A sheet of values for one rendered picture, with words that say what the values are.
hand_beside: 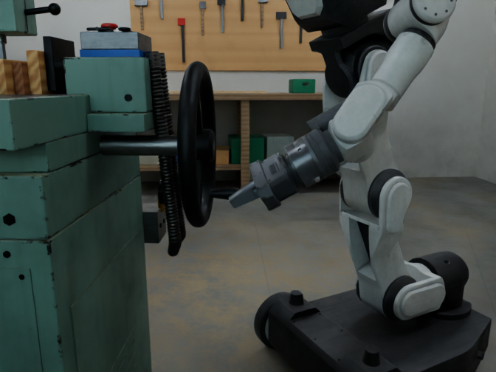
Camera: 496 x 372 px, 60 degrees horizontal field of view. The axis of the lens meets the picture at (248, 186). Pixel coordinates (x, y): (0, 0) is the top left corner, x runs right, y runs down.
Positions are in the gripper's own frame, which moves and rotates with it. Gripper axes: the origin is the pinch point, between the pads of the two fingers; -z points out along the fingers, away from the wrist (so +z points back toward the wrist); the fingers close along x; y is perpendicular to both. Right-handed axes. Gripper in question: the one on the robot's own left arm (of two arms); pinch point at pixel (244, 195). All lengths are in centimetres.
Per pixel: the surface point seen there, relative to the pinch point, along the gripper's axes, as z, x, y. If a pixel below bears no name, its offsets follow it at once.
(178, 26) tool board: -28, 342, -36
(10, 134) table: -14.6, -18.1, 35.6
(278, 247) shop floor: -25, 117, -123
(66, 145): -16.0, -7.1, 27.9
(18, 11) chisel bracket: -15.6, 13.1, 44.8
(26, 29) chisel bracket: -17.0, 13.8, 42.0
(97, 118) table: -12.8, 0.9, 26.7
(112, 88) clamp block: -8.5, 4.0, 28.7
